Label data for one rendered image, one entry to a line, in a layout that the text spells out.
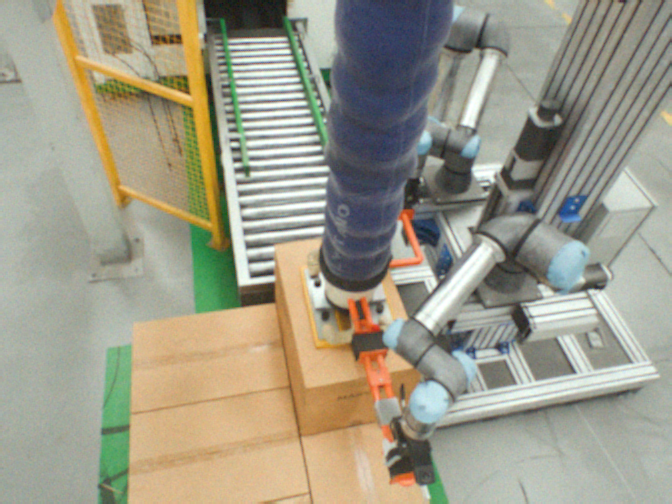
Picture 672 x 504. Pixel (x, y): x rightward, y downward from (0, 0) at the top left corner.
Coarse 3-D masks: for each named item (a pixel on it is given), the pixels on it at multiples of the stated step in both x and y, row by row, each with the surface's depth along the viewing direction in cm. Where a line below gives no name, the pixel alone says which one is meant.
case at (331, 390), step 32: (288, 256) 192; (288, 288) 183; (288, 320) 181; (288, 352) 198; (320, 352) 167; (352, 352) 168; (320, 384) 160; (352, 384) 165; (416, 384) 177; (320, 416) 179; (352, 416) 186
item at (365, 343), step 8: (352, 336) 155; (360, 336) 155; (368, 336) 156; (376, 336) 156; (352, 344) 156; (360, 344) 154; (368, 344) 154; (376, 344) 154; (384, 344) 154; (360, 352) 152; (368, 352) 151; (376, 352) 151; (384, 352) 152; (360, 360) 153; (376, 360) 155
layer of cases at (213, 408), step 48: (144, 336) 211; (192, 336) 212; (240, 336) 214; (144, 384) 198; (192, 384) 199; (240, 384) 201; (288, 384) 202; (144, 432) 186; (192, 432) 187; (240, 432) 189; (288, 432) 190; (336, 432) 191; (144, 480) 176; (192, 480) 177; (240, 480) 178; (288, 480) 179; (336, 480) 180; (384, 480) 182
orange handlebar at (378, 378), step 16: (416, 240) 183; (416, 256) 179; (352, 304) 163; (368, 320) 160; (368, 368) 150; (384, 368) 149; (368, 384) 149; (384, 384) 147; (384, 432) 138; (400, 480) 130
